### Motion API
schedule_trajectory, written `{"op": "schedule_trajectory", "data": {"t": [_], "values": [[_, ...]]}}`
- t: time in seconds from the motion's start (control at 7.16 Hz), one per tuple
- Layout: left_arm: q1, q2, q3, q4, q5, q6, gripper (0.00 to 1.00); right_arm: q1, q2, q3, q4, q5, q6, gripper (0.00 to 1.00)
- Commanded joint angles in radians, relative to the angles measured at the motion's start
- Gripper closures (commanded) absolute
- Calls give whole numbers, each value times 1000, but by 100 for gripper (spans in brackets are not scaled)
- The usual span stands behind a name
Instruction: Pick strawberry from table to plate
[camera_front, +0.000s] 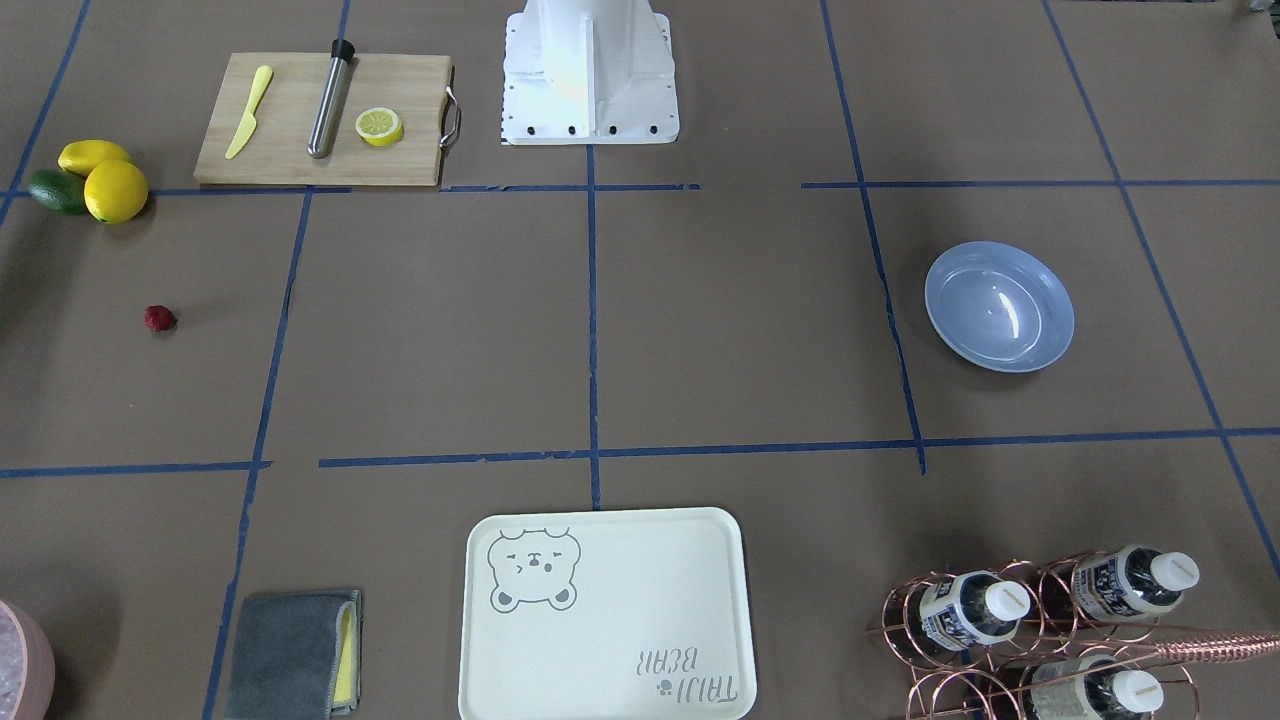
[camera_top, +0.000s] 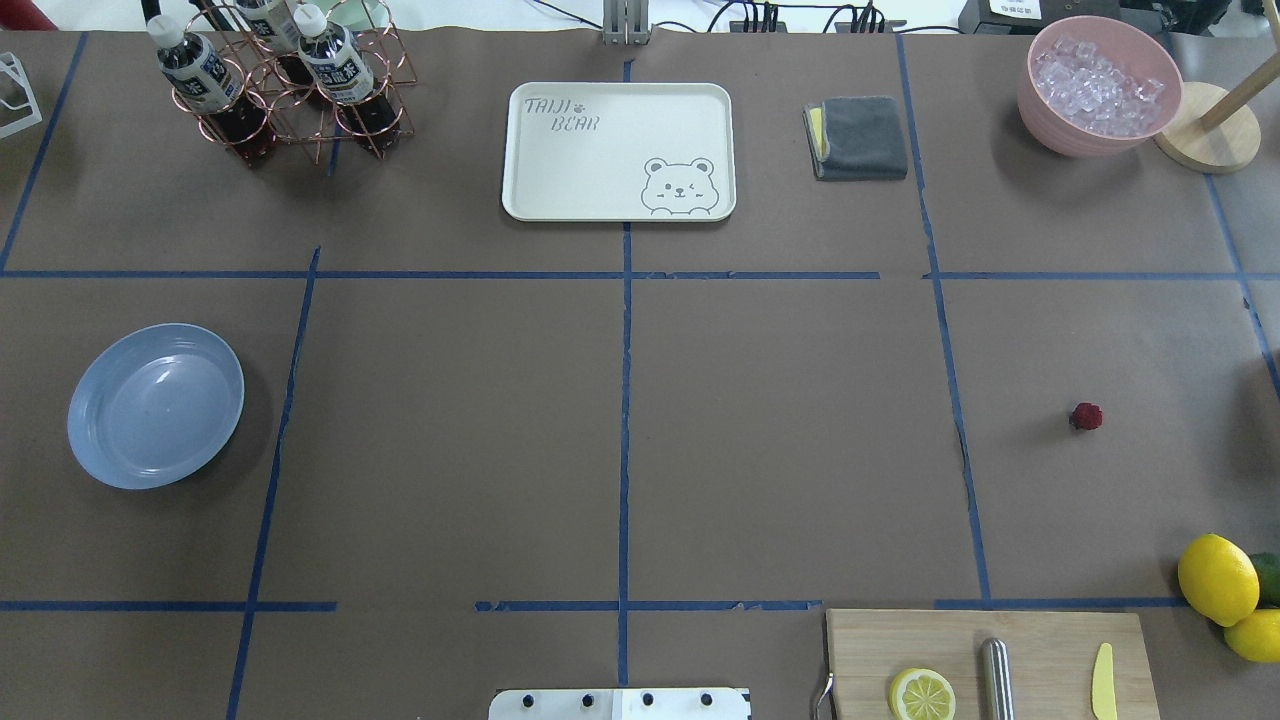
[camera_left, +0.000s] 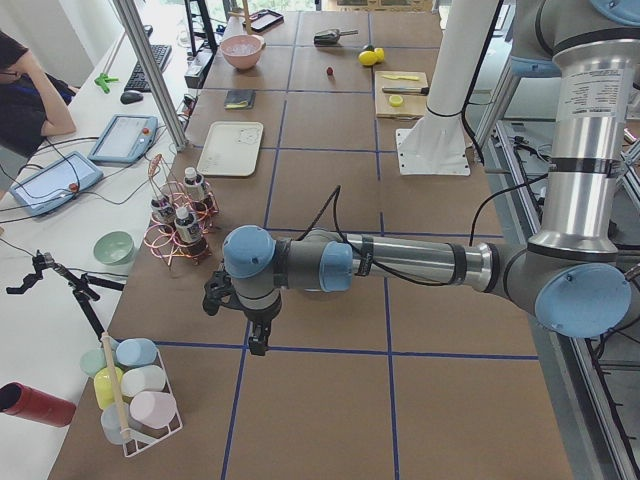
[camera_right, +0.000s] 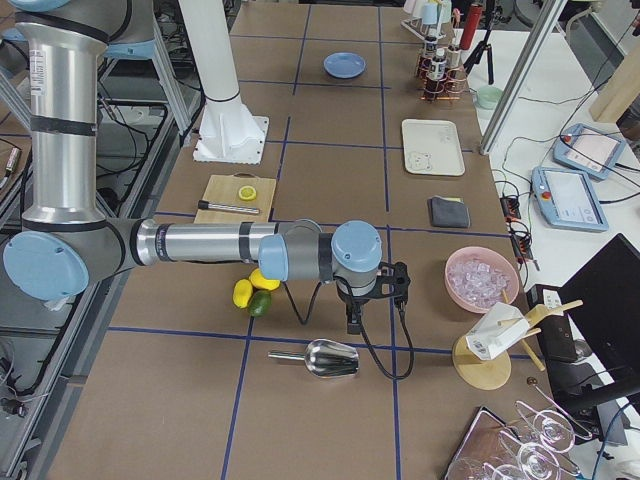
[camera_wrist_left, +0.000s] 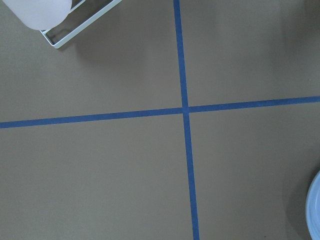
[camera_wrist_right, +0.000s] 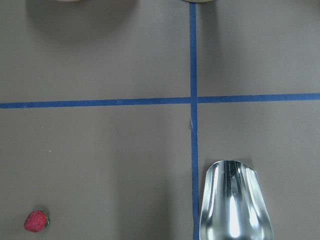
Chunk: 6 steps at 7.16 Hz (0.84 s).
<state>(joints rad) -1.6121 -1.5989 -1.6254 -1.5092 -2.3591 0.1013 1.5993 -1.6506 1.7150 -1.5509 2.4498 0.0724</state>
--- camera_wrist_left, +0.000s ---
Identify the blue plate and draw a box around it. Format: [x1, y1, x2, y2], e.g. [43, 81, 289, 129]
[305, 171, 320, 240]

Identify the pale pink plastic cup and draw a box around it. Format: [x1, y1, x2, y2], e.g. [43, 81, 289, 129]
[4, 0, 72, 30]

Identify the white wire cup rack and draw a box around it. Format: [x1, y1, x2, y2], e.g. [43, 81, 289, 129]
[40, 0, 121, 49]

